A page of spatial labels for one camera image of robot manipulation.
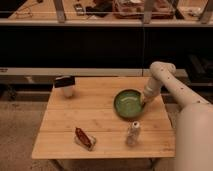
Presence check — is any green ceramic bowl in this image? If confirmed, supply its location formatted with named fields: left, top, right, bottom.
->
left=113, top=89, right=144, bottom=119

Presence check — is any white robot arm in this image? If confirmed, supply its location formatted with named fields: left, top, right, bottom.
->
left=143, top=61, right=213, bottom=171

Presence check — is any wooden table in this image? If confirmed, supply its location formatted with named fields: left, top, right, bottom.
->
left=32, top=77, right=175, bottom=159

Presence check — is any red object on wrapper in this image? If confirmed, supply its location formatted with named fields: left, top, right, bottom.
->
left=74, top=127, right=96, bottom=151

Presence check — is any black box on cup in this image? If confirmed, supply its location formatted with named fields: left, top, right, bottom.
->
left=54, top=76, right=75, bottom=88

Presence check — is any red tray on shelf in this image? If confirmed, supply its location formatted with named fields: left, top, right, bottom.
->
left=113, top=0, right=175, bottom=19

